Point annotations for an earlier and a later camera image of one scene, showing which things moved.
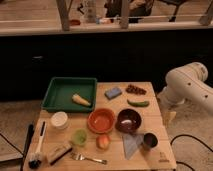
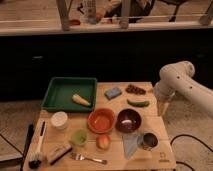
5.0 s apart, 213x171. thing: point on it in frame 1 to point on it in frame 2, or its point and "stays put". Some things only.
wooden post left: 64,7 stays put
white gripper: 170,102 to 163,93
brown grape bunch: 133,89 stays put
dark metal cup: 151,140 stays put
